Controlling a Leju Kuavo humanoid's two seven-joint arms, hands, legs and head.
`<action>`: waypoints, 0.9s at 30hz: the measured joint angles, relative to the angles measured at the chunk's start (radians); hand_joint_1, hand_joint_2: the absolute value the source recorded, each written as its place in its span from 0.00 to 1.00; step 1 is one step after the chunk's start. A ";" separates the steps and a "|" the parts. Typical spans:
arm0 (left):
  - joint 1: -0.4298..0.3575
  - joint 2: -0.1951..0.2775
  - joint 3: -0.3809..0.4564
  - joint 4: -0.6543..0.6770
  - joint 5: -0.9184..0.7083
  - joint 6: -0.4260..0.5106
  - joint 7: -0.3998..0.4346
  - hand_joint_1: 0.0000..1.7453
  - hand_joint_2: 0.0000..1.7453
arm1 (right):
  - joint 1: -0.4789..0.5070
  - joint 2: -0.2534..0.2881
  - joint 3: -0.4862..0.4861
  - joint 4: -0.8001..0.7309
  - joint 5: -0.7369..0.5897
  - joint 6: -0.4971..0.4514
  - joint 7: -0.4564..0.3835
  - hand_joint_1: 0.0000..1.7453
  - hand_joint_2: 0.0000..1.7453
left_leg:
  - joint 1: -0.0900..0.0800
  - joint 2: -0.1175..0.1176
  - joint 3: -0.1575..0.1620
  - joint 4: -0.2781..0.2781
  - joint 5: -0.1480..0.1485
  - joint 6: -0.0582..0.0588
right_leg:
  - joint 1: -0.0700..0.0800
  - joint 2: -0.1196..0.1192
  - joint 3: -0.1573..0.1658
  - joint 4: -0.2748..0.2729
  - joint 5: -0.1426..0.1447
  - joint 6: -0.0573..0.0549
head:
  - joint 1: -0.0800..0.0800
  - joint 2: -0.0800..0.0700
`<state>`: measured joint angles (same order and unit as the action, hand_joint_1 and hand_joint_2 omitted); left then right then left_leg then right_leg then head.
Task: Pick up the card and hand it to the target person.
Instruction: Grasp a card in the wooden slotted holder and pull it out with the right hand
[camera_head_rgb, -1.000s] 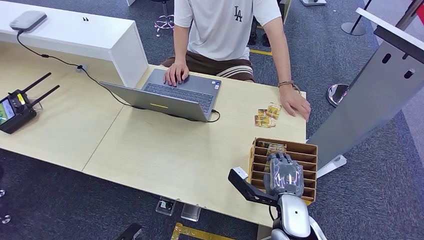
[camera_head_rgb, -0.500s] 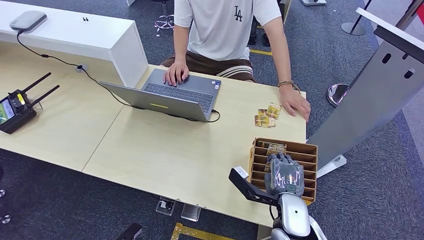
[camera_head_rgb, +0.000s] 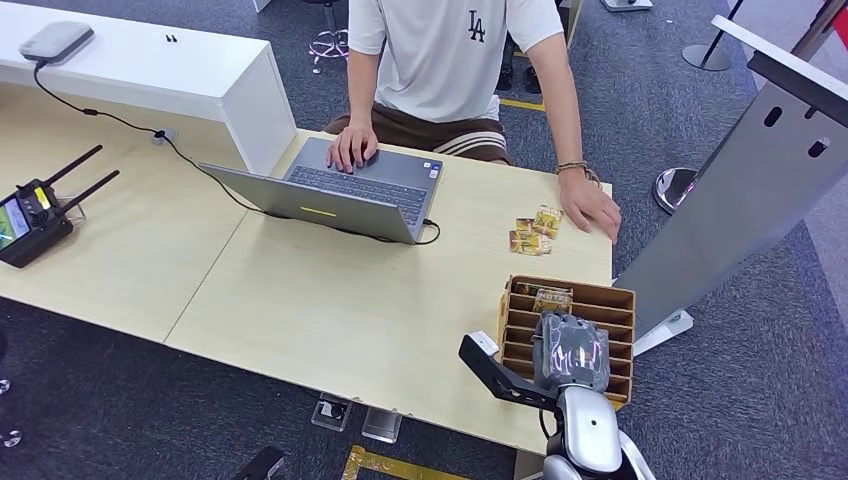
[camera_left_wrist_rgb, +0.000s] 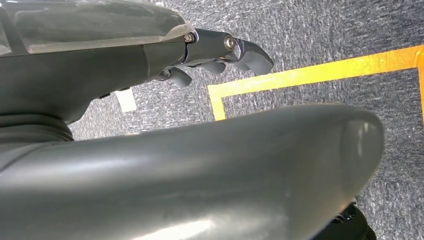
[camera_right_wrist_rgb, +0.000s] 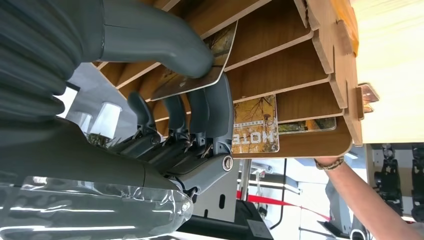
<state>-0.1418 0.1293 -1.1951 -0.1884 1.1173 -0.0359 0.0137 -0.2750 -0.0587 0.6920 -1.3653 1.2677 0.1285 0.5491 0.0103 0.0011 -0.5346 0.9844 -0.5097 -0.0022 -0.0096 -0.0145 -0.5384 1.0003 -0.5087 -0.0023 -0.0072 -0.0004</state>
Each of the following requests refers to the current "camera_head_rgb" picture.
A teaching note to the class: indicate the yellow floor tape corner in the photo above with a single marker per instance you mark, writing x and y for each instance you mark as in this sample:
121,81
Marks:
391,467

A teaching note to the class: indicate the person's left hand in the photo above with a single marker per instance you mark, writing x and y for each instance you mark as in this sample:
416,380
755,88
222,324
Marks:
586,202

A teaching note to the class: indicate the person's left forearm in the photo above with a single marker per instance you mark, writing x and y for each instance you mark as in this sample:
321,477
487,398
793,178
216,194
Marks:
566,126

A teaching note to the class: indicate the chrome stanchion base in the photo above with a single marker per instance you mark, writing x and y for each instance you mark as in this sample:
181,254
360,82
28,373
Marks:
672,189

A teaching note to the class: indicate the person's right hand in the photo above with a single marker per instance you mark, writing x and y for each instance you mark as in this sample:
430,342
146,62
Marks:
352,147

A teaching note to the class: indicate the white floor base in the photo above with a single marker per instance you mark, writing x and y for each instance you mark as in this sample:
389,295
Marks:
626,4

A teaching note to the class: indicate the pale desk leg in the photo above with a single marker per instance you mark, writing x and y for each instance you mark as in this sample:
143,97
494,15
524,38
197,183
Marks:
528,467

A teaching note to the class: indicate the wooden slotted card organizer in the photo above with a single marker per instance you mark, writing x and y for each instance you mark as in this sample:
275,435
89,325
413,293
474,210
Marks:
613,318

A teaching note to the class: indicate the person's right forearm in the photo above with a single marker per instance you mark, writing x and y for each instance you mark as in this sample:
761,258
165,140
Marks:
362,96

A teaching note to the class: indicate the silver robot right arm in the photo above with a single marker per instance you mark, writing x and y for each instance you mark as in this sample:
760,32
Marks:
590,430

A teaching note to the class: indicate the chrome chair base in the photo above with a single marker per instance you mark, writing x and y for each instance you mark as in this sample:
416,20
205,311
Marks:
329,45

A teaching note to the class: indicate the dark gold card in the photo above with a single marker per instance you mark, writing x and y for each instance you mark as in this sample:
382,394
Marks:
526,288

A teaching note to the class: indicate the clear acrylic stand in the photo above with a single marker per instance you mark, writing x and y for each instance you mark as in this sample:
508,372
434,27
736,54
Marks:
76,210

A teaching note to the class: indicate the grey stanchion with pole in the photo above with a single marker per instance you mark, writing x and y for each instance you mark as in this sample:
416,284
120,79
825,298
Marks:
705,58

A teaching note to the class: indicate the short yellow floor tape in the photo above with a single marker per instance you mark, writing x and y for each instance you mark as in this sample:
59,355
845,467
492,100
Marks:
521,105

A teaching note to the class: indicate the chrome caster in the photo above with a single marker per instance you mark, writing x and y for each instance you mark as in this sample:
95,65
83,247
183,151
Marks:
4,387
10,438

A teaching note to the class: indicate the black angular object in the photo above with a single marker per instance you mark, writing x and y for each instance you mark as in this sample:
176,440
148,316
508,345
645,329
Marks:
262,465

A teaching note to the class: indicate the person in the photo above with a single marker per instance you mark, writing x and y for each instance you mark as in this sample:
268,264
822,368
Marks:
437,60

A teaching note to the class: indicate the white counter shelf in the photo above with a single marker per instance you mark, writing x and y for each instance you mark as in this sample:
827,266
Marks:
166,73

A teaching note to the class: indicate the grey laptop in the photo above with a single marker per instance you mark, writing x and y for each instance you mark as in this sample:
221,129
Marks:
344,199

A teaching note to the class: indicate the gold patterned card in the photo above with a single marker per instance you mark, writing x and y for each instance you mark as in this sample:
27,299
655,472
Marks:
548,221
528,244
524,225

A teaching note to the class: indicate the clear acrylic block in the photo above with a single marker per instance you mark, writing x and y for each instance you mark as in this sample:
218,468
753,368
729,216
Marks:
331,412
381,425

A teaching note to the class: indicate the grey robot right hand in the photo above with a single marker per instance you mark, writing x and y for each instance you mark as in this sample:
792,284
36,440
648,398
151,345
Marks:
571,351

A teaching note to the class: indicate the black remote controller with antennas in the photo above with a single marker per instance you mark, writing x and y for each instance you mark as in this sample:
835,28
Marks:
33,222

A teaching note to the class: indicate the grey flat device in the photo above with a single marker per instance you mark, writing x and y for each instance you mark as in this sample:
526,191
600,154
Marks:
56,41

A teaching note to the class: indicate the gold hotel print card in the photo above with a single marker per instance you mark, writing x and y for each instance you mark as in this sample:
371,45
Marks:
553,299

